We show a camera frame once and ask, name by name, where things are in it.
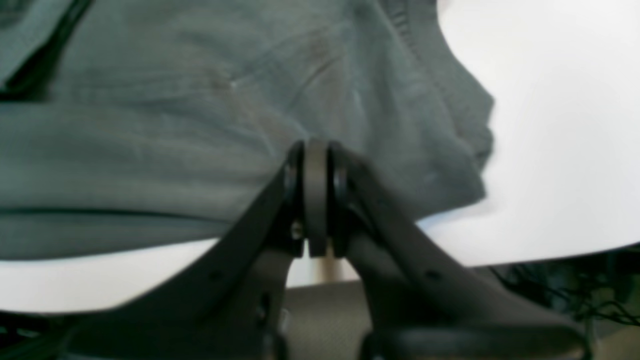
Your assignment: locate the dark grey T-shirt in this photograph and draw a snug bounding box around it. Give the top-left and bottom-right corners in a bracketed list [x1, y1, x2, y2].
[0, 0, 493, 261]

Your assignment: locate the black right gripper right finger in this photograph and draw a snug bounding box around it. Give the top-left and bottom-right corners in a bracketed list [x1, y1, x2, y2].
[327, 142, 591, 360]

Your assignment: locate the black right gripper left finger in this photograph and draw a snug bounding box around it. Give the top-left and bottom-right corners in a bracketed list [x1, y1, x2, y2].
[65, 140, 329, 360]

